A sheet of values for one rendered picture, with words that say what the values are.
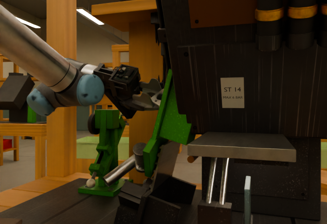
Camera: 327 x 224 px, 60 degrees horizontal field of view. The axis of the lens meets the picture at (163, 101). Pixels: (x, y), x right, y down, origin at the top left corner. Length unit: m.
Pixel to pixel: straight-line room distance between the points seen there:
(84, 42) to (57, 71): 11.45
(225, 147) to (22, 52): 0.43
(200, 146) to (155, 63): 0.65
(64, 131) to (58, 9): 0.51
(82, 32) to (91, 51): 0.87
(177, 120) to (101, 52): 11.12
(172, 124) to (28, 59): 0.34
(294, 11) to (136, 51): 0.71
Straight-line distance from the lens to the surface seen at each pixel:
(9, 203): 1.06
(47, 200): 0.97
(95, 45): 11.90
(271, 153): 0.45
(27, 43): 0.63
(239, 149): 0.45
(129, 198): 0.72
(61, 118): 1.26
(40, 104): 0.79
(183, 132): 0.65
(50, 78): 0.66
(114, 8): 1.04
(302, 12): 0.50
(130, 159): 0.79
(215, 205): 0.56
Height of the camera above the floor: 1.20
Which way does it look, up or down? level
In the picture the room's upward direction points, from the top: straight up
